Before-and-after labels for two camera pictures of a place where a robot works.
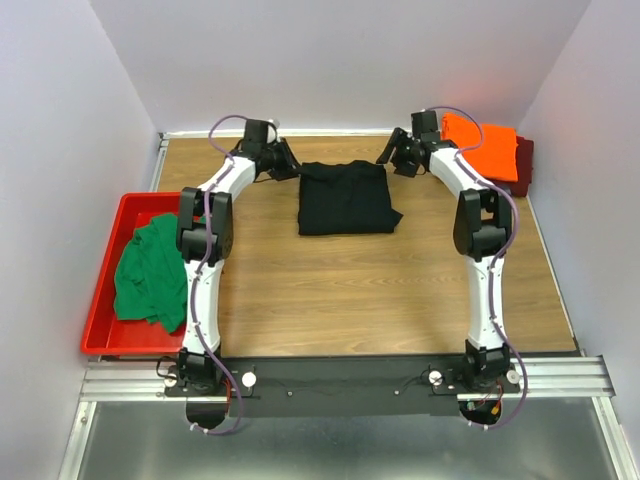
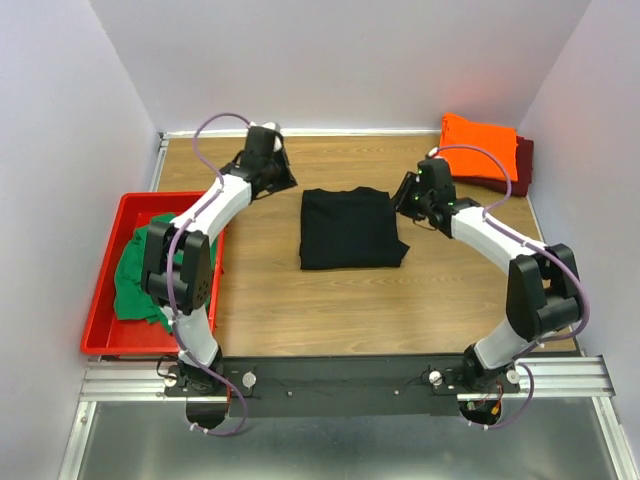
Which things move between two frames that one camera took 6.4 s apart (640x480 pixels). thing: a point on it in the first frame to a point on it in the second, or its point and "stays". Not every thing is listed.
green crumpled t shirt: x=150 y=278 stays
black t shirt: x=345 y=198 to x=346 y=228
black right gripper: x=395 y=140 to x=410 y=182
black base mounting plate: x=340 y=385 stays
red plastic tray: x=104 y=333 stays
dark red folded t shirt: x=524 y=158 stays
